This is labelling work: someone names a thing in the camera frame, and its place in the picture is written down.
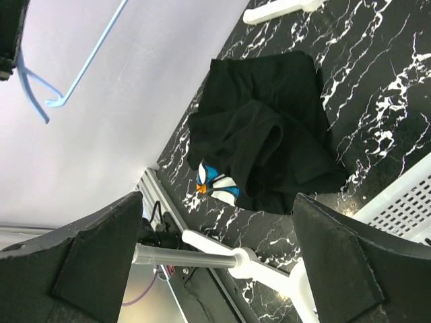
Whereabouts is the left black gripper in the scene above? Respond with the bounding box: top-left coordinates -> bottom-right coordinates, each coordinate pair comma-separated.
0,0 -> 30,81

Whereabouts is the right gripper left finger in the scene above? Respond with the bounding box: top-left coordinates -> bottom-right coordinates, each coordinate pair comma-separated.
1,192 -> 143,322

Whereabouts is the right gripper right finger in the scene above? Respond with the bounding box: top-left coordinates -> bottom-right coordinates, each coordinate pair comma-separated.
292,194 -> 430,322

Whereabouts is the light blue clothes hanger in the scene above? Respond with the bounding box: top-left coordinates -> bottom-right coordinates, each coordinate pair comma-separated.
16,0 -> 129,124

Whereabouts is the black daisy print t-shirt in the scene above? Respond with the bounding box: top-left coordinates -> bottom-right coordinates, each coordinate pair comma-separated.
187,51 -> 347,215

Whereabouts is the white plastic mesh basket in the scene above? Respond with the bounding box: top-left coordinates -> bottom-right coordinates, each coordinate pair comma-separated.
354,155 -> 431,246

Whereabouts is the grey white garment rack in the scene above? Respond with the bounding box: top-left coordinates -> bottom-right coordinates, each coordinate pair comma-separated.
133,0 -> 327,323

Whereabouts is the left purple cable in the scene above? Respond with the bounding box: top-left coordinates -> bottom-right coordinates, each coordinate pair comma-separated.
121,267 -> 169,306

